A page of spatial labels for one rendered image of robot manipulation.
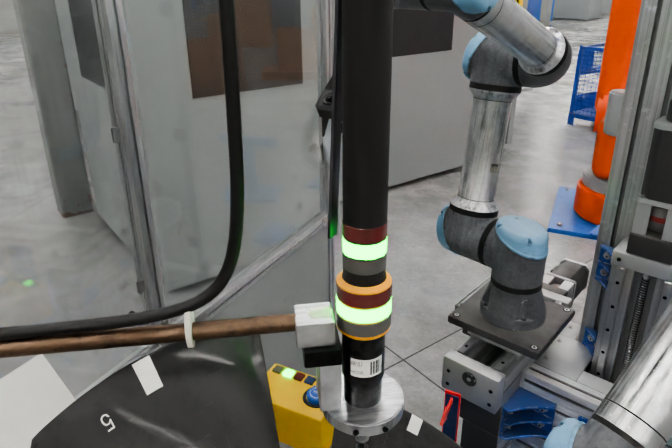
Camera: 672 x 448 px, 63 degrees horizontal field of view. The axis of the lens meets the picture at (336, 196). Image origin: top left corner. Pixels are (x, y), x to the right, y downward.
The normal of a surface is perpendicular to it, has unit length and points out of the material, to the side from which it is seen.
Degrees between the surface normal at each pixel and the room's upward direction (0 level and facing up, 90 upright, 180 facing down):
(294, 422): 90
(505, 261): 90
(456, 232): 82
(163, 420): 54
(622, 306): 90
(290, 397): 0
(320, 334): 90
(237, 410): 49
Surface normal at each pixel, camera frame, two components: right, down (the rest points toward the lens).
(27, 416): 0.68, -0.47
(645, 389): -0.50, -0.55
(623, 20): -0.43, 0.43
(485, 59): -0.72, 0.12
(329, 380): 0.14, 0.36
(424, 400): -0.01, -0.93
